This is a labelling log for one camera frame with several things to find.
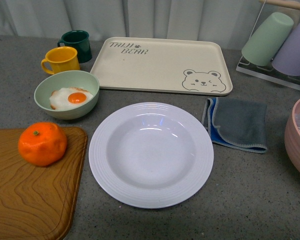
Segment white ribbed plate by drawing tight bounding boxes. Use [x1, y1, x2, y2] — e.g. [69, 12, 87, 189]
[88, 102, 214, 209]

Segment orange mandarin fruit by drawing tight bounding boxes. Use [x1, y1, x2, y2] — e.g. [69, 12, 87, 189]
[18, 122, 68, 167]

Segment beige bear serving tray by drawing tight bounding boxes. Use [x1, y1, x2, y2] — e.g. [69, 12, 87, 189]
[90, 37, 233, 96]

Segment fake fried egg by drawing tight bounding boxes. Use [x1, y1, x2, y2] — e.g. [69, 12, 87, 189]
[49, 87, 93, 111]

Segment grey and blue cloth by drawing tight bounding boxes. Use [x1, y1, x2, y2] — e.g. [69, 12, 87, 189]
[201, 97, 268, 154]

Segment light green bowl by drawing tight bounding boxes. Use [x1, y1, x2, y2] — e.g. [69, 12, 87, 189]
[34, 70, 100, 120]

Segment yellow enamel mug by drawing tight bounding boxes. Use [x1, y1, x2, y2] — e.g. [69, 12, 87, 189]
[41, 46, 81, 75]

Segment dark green enamel mug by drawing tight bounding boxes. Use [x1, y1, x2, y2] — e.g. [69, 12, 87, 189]
[57, 30, 92, 64]

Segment grey curtain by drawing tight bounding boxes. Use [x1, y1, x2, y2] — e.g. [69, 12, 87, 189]
[0, 0, 286, 50]

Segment light green tumbler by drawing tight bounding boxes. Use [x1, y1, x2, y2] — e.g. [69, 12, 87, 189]
[241, 12, 294, 66]

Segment wooden cutting board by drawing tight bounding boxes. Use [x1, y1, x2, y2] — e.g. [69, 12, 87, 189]
[0, 127, 88, 240]

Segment pink bowl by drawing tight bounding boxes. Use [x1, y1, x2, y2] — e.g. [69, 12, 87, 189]
[284, 99, 300, 172]

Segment lavender tumbler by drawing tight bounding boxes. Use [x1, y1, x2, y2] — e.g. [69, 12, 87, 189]
[272, 23, 300, 76]

